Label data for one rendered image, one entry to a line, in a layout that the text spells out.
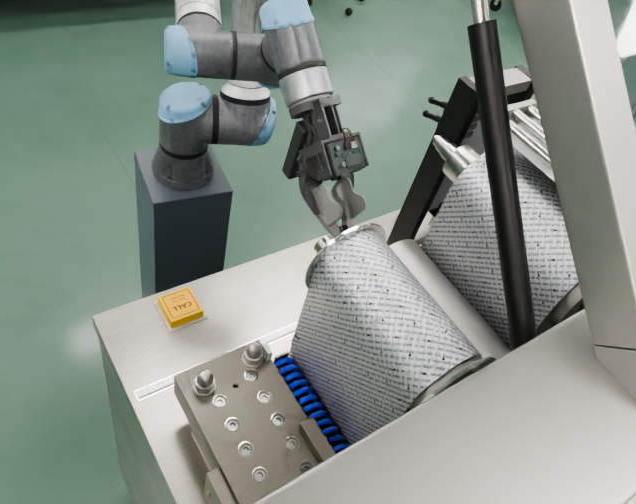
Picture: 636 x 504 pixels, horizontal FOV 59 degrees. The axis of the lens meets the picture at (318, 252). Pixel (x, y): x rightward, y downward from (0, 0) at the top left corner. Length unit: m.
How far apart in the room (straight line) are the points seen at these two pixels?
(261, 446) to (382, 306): 0.31
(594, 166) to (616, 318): 0.08
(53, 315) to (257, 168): 1.22
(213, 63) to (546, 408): 0.75
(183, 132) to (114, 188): 1.44
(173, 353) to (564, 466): 0.93
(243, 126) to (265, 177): 1.53
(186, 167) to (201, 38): 0.52
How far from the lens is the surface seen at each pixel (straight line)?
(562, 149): 0.31
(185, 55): 0.93
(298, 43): 0.85
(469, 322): 0.88
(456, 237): 0.92
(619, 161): 0.30
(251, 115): 1.33
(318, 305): 0.85
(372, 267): 0.78
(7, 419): 2.14
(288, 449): 0.93
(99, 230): 2.56
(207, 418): 0.93
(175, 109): 1.30
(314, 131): 0.85
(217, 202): 1.45
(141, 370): 1.12
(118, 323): 1.18
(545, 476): 0.28
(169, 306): 1.17
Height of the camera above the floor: 1.88
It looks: 47 degrees down
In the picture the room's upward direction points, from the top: 17 degrees clockwise
